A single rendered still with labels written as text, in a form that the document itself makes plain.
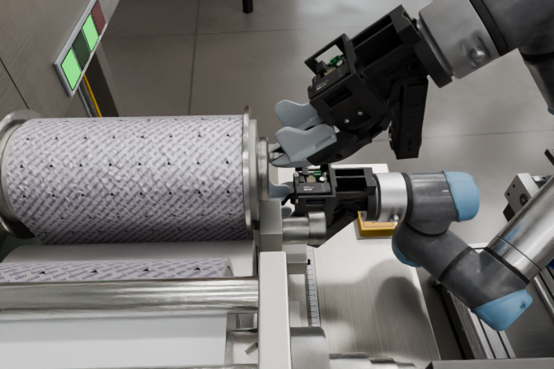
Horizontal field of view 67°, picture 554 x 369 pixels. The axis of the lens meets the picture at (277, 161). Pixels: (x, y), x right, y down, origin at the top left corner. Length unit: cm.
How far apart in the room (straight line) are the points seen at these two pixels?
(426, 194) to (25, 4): 64
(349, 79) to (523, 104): 257
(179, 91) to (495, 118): 189
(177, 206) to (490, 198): 196
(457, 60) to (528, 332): 139
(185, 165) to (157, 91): 231
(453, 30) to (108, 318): 33
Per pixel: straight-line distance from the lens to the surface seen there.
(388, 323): 79
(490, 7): 40
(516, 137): 267
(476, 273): 70
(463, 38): 40
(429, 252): 71
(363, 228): 84
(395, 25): 40
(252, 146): 43
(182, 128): 45
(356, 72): 39
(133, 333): 20
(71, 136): 48
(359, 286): 81
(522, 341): 169
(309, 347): 26
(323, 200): 59
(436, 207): 64
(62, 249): 51
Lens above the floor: 161
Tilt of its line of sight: 47 degrees down
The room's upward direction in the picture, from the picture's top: straight up
